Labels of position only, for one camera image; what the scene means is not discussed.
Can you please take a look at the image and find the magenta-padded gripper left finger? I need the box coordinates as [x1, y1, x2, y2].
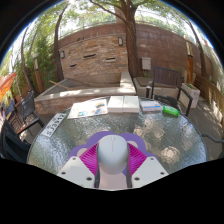
[56, 142, 102, 189]

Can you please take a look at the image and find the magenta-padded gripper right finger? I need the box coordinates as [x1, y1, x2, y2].
[125, 141, 170, 189]

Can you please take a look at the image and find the white computer mouse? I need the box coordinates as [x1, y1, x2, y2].
[96, 134, 130, 191]

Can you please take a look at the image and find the purple flower-shaped mouse pad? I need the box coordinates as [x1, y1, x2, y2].
[68, 130, 158, 160]

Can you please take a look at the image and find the white number plate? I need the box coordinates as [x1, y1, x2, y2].
[40, 112, 69, 139]

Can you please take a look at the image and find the colourful printed magazine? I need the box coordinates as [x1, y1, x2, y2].
[67, 98, 109, 120]

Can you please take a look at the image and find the green plastic package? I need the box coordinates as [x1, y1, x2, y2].
[162, 105, 180, 118]

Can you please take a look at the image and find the white box with blue print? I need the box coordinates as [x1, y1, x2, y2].
[139, 100, 163, 113]

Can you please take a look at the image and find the white open book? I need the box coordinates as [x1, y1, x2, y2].
[106, 95, 141, 114]

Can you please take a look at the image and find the black metal patio chair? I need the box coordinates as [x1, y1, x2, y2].
[14, 89, 45, 134]

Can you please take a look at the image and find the dark wooden chair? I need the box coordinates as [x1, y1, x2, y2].
[145, 65, 194, 117]

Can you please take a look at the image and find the white planter box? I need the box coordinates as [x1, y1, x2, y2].
[179, 82, 201, 109]

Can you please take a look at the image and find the orange umbrella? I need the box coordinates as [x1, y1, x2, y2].
[0, 72, 18, 101]

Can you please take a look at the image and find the large tree trunk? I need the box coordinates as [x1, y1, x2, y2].
[88, 0, 158, 79]

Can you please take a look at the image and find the grey electrical wall box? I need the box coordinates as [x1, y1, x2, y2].
[141, 57, 152, 71]

